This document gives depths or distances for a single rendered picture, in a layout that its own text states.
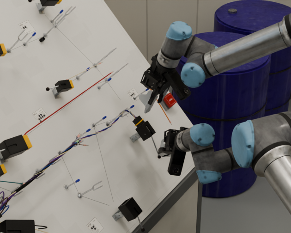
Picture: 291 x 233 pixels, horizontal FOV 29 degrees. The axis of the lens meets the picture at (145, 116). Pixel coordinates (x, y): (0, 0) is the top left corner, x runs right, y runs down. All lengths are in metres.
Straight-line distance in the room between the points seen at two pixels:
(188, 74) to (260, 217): 1.86
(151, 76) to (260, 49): 0.46
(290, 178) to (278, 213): 2.09
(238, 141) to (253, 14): 2.40
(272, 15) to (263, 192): 1.14
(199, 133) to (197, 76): 0.21
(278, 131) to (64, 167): 0.80
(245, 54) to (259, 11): 2.22
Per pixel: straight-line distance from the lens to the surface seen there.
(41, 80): 2.05
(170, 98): 2.34
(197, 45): 1.84
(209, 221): 3.38
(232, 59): 1.68
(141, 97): 2.00
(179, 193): 2.26
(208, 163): 1.84
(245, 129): 1.46
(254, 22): 3.69
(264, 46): 1.65
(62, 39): 2.19
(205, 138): 1.82
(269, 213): 3.48
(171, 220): 2.39
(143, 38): 4.60
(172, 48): 1.85
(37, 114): 1.98
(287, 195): 1.40
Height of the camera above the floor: 2.28
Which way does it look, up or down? 32 degrees down
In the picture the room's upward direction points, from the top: 1 degrees counter-clockwise
